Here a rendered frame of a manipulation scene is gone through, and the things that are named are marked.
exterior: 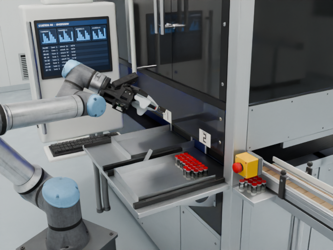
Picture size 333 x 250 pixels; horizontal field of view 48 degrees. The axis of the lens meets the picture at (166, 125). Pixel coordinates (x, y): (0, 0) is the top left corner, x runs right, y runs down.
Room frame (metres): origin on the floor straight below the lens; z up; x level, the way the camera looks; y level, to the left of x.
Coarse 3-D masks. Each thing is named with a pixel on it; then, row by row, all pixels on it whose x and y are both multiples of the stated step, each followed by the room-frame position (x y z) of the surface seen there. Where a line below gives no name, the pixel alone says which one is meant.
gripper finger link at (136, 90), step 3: (129, 87) 1.34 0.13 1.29; (132, 87) 1.32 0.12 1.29; (135, 87) 1.32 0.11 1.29; (132, 90) 1.32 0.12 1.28; (135, 90) 1.32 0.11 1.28; (138, 90) 1.32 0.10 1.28; (141, 90) 1.32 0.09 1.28; (135, 93) 1.33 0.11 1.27; (138, 93) 1.32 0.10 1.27; (141, 93) 1.32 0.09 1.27; (144, 93) 1.32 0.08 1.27; (144, 96) 1.32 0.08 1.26; (147, 96) 1.32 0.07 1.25
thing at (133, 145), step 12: (132, 132) 1.82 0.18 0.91; (144, 132) 1.85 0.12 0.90; (156, 132) 1.88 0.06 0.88; (168, 132) 1.88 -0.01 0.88; (120, 144) 1.74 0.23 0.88; (132, 144) 1.73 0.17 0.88; (144, 144) 1.73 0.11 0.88; (156, 144) 1.73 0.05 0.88; (168, 144) 1.72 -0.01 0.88; (180, 144) 1.66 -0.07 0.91; (192, 144) 1.69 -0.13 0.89; (132, 156) 1.54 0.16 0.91
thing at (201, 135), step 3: (201, 129) 1.49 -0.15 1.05; (201, 132) 1.49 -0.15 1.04; (204, 132) 1.47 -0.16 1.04; (201, 135) 1.49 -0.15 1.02; (204, 135) 1.47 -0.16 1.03; (207, 135) 1.45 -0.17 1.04; (210, 135) 1.43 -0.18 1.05; (201, 138) 1.49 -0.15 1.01; (207, 138) 1.45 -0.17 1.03; (210, 138) 1.43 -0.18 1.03; (201, 141) 1.49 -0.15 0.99; (207, 141) 1.45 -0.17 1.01; (210, 141) 1.43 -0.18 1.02; (207, 144) 1.45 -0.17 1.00; (210, 144) 1.43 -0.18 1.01; (210, 147) 1.43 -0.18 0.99
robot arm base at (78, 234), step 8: (48, 224) 1.07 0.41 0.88; (80, 224) 1.09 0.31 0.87; (48, 232) 1.07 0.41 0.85; (56, 232) 1.04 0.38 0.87; (64, 232) 1.04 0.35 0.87; (72, 232) 1.05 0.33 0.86; (80, 232) 1.07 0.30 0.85; (88, 232) 1.12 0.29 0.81; (48, 240) 1.05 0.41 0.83; (56, 240) 1.04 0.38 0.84; (64, 240) 1.04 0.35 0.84; (72, 240) 1.04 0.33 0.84; (80, 240) 1.06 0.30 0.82; (88, 240) 1.09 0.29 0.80; (48, 248) 1.05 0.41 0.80; (56, 248) 1.03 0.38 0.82; (64, 248) 1.03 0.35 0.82; (72, 248) 1.03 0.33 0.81; (80, 248) 1.05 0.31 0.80
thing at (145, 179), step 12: (168, 156) 1.53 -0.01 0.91; (120, 168) 1.42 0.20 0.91; (132, 168) 1.45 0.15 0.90; (144, 168) 1.47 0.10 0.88; (156, 168) 1.47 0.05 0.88; (168, 168) 1.46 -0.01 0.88; (120, 180) 1.34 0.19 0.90; (132, 180) 1.36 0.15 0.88; (144, 180) 1.36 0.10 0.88; (156, 180) 1.36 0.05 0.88; (168, 180) 1.36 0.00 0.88; (180, 180) 1.36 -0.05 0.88; (192, 180) 1.35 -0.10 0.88; (204, 180) 1.31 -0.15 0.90; (132, 192) 1.23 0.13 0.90; (144, 192) 1.26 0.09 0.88; (156, 192) 1.21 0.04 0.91
